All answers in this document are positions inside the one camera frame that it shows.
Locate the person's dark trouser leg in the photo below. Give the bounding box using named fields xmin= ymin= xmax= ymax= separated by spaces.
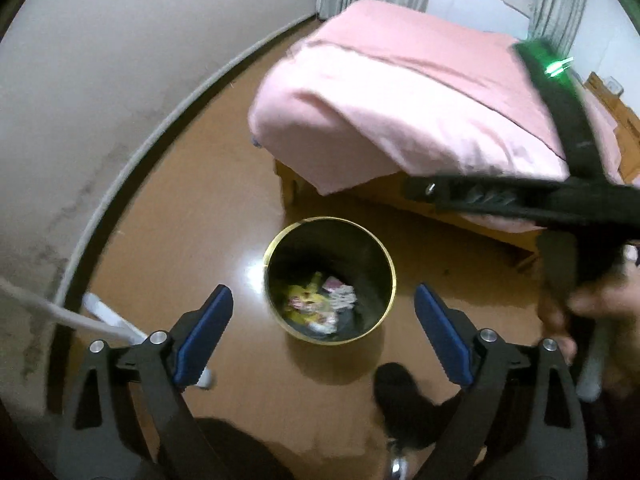
xmin=187 ymin=416 xmax=297 ymax=480

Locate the pink blanket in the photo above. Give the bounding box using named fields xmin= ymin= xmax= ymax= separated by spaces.
xmin=248 ymin=0 xmax=626 ymax=233

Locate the pink white wrapper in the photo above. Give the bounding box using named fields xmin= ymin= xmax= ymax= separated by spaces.
xmin=322 ymin=276 xmax=358 ymax=311

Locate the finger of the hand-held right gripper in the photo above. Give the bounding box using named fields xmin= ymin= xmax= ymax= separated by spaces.
xmin=403 ymin=174 xmax=551 ymax=227

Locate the person's right hand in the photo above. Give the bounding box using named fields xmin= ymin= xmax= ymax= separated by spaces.
xmin=537 ymin=275 xmax=640 ymax=391

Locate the white chair leg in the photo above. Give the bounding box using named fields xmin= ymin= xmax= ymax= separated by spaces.
xmin=577 ymin=317 xmax=618 ymax=402

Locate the wooden furniture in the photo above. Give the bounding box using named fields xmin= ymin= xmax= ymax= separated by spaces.
xmin=584 ymin=72 xmax=640 ymax=187

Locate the white table leg frame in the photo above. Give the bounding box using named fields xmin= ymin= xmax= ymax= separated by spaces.
xmin=0 ymin=276 xmax=217 ymax=392

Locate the person's black socked foot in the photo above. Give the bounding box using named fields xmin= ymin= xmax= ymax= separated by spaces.
xmin=374 ymin=363 xmax=468 ymax=452

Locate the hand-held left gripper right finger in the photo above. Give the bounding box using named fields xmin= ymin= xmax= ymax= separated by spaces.
xmin=414 ymin=283 xmax=590 ymax=480

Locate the black gold-rimmed trash can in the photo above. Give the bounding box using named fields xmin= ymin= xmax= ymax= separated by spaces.
xmin=262 ymin=217 xmax=397 ymax=345

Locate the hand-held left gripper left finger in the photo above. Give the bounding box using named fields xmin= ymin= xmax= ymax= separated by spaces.
xmin=57 ymin=284 xmax=236 ymax=480

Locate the chrome chair base part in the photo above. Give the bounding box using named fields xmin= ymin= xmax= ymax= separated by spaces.
xmin=388 ymin=439 xmax=418 ymax=480

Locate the wooden bed frame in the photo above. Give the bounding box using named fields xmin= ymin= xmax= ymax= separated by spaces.
xmin=273 ymin=157 xmax=543 ymax=273

